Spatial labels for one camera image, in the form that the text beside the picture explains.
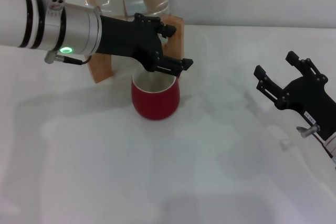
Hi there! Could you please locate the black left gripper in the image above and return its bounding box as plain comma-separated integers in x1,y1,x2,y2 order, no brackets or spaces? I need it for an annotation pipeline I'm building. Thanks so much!
97,12,195,77

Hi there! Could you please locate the wooden dispenser stand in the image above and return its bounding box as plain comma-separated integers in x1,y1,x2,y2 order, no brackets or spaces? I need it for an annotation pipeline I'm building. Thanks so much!
85,14,185,84

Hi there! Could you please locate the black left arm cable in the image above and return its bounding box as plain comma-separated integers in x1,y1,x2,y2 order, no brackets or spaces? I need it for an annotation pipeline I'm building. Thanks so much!
44,51,93,66

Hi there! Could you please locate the metal wing bolt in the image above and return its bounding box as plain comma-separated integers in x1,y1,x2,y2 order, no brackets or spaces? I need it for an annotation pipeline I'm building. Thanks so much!
296,125,321,138

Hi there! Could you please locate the red cup white inside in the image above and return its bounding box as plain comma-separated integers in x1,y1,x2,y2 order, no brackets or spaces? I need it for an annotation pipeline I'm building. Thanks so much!
131,68,182,121

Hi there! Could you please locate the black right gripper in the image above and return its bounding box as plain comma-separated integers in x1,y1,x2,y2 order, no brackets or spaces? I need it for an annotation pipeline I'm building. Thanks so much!
254,50,336,142

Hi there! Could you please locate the thin right arm cable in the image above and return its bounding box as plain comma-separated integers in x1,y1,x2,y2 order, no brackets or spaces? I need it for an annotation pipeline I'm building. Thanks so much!
314,133,336,162

